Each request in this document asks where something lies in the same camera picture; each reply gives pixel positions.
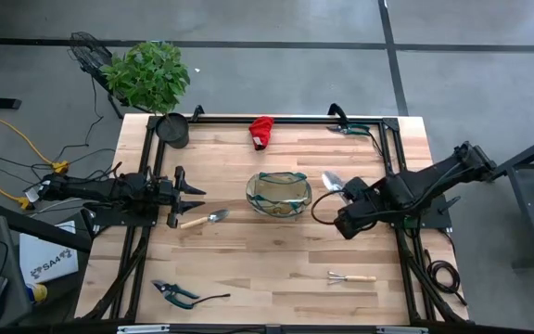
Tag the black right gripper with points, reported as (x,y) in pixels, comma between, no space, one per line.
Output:
(359,218)

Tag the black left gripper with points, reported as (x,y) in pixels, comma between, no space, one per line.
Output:
(165,197)

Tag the beige green canvas gardening bag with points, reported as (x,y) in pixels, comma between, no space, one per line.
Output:
(278,195)

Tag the green pruning shears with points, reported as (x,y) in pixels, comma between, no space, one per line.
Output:
(352,130)
(174,293)

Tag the red garden glove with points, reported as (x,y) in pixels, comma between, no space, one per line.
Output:
(261,130)

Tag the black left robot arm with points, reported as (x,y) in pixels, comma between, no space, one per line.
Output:
(91,188)

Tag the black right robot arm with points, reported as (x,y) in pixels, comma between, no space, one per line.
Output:
(434,181)

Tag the black plant pot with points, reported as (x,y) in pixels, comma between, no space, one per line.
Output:
(173,130)

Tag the black table clamp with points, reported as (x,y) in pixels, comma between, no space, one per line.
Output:
(197,112)
(339,111)

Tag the green leafy plant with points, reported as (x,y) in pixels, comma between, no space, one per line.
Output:
(148,76)

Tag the black desk support bar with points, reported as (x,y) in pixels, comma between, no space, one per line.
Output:
(40,228)

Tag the white cardboard box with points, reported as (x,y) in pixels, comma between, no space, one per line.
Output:
(47,260)

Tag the white power adapter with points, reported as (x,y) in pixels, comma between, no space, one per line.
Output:
(31,194)

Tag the black metal stand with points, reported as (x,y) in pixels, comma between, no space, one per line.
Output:
(526,204)

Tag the yellow round bottle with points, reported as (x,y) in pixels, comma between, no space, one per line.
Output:
(39,293)

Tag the black floor fan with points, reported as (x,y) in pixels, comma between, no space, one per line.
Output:
(88,51)

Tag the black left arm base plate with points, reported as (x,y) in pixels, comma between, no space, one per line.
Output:
(109,219)

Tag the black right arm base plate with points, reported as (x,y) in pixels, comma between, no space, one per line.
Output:
(438,218)

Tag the black metal table frame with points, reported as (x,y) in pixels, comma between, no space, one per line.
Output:
(295,120)

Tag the silver metal bracket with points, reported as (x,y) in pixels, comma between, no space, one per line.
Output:
(401,330)
(142,329)

